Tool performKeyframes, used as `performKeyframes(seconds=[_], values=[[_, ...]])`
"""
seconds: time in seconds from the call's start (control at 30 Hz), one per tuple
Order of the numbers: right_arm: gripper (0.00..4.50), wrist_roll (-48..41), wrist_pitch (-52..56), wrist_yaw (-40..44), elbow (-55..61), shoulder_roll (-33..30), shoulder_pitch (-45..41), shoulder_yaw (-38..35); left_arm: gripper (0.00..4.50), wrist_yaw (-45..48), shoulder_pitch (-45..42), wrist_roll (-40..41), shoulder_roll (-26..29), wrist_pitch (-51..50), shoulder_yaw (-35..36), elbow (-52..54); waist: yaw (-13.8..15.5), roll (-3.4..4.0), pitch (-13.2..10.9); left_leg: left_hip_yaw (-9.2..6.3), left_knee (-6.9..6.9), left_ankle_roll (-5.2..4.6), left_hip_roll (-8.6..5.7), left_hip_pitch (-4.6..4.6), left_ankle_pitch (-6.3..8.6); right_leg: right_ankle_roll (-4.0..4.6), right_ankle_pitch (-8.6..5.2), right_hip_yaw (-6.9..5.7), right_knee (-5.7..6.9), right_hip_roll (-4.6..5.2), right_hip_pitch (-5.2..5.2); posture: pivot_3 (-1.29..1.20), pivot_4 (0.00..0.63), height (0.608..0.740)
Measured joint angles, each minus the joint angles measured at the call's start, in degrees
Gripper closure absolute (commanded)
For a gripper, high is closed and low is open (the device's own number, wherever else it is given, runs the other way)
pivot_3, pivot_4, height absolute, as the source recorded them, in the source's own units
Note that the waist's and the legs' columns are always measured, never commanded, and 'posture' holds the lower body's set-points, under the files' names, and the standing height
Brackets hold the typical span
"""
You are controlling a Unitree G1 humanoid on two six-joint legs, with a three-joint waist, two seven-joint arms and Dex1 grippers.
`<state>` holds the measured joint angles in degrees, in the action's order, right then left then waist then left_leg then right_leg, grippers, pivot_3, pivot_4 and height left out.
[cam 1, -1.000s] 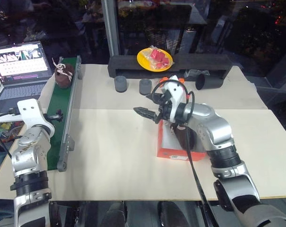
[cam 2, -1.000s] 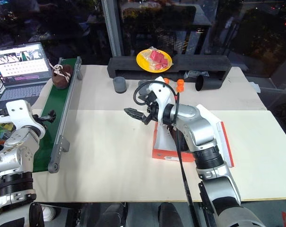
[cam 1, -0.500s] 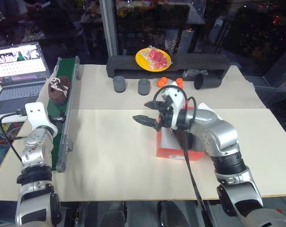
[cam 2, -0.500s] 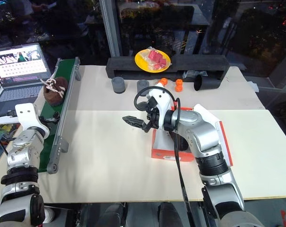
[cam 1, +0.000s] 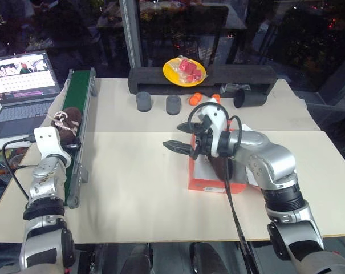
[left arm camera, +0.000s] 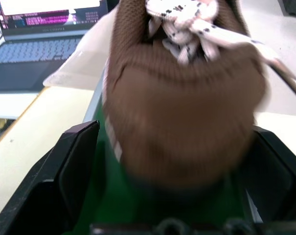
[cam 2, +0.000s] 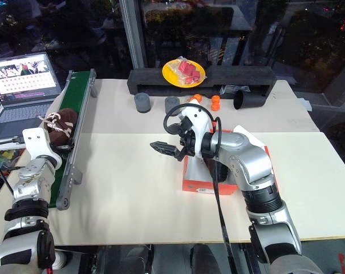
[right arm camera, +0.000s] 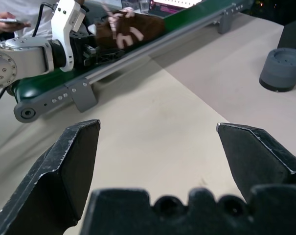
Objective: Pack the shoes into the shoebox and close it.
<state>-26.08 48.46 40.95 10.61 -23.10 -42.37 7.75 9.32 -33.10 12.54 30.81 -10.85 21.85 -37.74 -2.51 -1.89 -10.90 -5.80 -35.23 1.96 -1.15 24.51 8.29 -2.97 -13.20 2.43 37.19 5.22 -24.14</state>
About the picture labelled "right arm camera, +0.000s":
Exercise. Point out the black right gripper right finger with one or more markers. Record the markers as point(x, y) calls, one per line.
point(255, 159)

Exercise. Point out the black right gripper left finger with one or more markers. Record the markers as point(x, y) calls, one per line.
point(54, 176)

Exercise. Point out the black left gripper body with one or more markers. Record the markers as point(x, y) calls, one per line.
point(78, 47)

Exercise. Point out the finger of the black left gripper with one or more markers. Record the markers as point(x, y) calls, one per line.
point(108, 56)

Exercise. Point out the brown plush toy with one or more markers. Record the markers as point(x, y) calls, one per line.
point(147, 27)

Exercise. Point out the silver smartphone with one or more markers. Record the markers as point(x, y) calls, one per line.
point(10, 21)

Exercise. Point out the person's bare hand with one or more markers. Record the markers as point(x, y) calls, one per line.
point(6, 27)

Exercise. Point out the person in white shirt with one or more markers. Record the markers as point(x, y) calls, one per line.
point(28, 9)

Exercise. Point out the computer screen with pink window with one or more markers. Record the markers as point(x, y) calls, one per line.
point(172, 5)

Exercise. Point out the green conveyor belt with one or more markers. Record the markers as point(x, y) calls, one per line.
point(187, 18)

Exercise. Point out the grey round stand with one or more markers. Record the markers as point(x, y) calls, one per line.
point(281, 68)

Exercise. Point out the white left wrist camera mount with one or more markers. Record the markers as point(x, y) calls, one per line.
point(62, 24)

